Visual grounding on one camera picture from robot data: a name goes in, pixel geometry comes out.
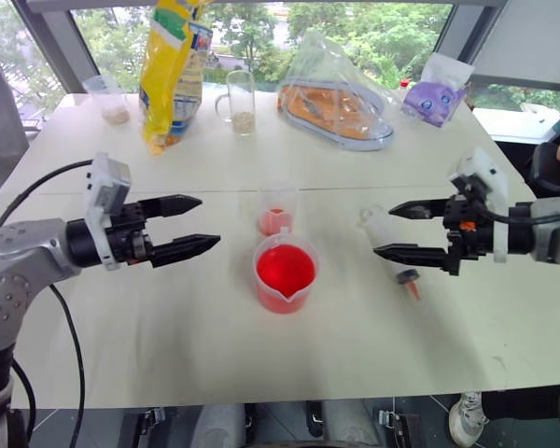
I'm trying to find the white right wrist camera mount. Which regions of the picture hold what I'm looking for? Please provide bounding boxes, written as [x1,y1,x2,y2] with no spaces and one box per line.
[455,147,511,263]

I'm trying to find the measuring cup with red liquid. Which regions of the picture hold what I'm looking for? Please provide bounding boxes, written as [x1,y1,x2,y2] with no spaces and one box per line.
[252,226,320,315]

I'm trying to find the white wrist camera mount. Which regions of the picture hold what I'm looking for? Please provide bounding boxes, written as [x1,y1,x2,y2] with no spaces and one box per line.
[455,147,511,263]
[83,152,133,273]

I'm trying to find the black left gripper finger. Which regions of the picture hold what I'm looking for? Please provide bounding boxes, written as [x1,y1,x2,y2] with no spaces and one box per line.
[138,194,203,221]
[150,233,222,270]

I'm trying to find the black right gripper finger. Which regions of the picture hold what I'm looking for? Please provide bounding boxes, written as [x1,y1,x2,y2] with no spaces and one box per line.
[387,197,450,220]
[372,244,450,271]

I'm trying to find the black trouser leg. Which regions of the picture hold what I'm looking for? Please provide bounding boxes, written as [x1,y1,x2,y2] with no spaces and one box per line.
[479,385,560,422]

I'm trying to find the grey rounded robot leg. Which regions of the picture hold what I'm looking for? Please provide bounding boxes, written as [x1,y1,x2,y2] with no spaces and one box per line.
[323,399,382,448]
[199,402,245,448]

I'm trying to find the clear glass mug with grains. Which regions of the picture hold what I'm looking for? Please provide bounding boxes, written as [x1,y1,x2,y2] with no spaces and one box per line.
[214,69,257,137]

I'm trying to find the clear plastic tube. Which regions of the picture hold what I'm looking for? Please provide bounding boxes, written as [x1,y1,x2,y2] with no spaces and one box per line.
[357,206,424,302]

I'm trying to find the clear bag with orange contents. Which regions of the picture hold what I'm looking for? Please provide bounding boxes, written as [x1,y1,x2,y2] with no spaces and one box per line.
[275,29,397,153]

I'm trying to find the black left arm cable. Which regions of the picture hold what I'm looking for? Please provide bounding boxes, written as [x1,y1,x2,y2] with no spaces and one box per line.
[0,159,95,448]

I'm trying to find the thin black cable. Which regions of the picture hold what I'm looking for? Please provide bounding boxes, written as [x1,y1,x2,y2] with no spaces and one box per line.
[10,361,38,448]

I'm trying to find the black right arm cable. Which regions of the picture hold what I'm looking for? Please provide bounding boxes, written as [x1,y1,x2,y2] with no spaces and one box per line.
[474,203,560,228]

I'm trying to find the clear plastic cup with grains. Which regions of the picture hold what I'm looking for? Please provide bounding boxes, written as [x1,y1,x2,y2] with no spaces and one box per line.
[82,74,133,125]

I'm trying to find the black sleeved person arm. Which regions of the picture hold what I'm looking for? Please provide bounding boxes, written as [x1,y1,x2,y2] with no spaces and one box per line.
[528,99,560,199]

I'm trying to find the yellow snack bag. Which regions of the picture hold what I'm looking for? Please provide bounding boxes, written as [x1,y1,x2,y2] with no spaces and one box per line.
[138,0,215,157]

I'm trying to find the small clear measuring cup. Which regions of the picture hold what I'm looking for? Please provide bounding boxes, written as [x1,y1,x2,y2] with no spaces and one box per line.
[256,183,301,237]

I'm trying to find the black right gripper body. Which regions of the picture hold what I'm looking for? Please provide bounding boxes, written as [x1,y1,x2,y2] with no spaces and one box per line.
[441,173,497,277]

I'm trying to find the metal table clasp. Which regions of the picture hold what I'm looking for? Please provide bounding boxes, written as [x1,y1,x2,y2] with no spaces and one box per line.
[142,405,167,438]
[377,408,405,433]

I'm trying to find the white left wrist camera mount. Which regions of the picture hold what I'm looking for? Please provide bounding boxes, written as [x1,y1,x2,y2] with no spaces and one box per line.
[83,152,133,273]

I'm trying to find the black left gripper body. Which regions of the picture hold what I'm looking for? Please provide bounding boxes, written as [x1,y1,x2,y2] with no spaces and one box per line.
[105,200,156,268]

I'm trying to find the purple and white pouch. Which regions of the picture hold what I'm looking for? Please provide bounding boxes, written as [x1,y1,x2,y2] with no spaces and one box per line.
[400,51,476,129]

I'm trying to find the white sneaker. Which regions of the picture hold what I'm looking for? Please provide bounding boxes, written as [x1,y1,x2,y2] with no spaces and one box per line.
[448,390,490,448]

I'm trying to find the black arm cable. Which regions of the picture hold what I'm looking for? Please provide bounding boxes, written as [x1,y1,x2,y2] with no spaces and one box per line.
[0,159,95,448]
[474,203,560,228]

